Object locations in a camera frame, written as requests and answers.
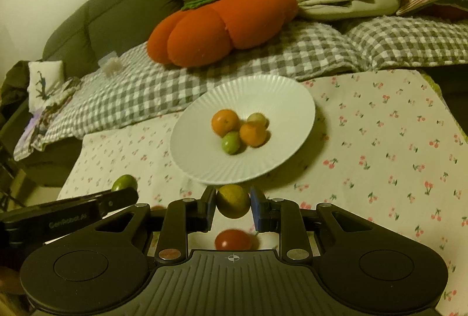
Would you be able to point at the orange pumpkin cushion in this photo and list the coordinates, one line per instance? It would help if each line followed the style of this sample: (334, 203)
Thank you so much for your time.
(205, 31)

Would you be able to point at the pale small fruit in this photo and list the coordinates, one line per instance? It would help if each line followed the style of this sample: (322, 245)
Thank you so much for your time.
(258, 118)

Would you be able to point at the floral patterned cloth left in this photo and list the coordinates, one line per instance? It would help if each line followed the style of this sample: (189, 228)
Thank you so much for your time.
(34, 134)

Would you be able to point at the white embroidered pillow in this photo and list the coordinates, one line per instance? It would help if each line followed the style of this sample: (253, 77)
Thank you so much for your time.
(44, 78)

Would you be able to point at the white ribbed plate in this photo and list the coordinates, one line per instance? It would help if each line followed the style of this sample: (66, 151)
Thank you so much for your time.
(196, 149)

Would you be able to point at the yellow-green plum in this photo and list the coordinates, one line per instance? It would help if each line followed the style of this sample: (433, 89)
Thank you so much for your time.
(232, 201)

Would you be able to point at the grey checkered blanket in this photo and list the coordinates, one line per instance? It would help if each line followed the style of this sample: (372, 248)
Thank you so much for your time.
(303, 50)

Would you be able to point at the cherry print tablecloth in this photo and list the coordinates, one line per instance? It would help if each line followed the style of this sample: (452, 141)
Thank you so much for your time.
(384, 146)

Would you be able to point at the small orange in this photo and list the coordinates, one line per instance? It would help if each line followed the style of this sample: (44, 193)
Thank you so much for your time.
(253, 134)

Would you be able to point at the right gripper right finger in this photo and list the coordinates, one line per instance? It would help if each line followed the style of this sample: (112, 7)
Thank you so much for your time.
(284, 218)

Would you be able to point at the green plum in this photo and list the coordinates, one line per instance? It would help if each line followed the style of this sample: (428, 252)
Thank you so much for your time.
(126, 181)
(231, 142)

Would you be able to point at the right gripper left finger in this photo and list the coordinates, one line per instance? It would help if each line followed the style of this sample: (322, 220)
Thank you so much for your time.
(182, 218)

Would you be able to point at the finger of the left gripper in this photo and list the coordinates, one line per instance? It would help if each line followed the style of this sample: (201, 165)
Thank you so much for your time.
(109, 201)

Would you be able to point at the red tomato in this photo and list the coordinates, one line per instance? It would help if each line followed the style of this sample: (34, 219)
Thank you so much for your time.
(233, 239)

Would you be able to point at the person's left hand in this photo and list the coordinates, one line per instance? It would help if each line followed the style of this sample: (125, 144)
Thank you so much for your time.
(13, 300)

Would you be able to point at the clear cotton swab box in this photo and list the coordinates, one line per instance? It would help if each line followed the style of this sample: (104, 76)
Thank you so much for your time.
(110, 64)

